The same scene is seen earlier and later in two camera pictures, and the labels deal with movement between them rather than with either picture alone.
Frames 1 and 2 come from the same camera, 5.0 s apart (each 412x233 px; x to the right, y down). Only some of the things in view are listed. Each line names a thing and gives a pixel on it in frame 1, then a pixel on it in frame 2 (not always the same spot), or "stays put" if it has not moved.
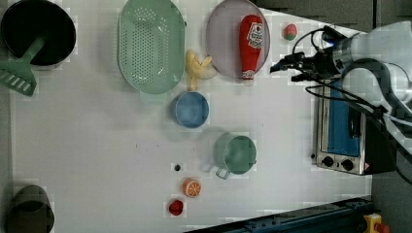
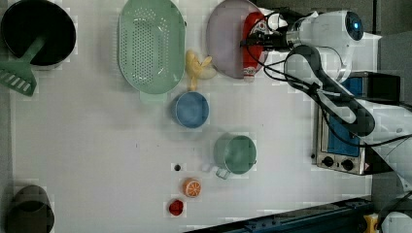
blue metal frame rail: x=347 y=216 stays put
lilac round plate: x=223 y=36 stays put
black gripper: x=322 y=66 -> x=273 y=41
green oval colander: x=152 y=46 stays put
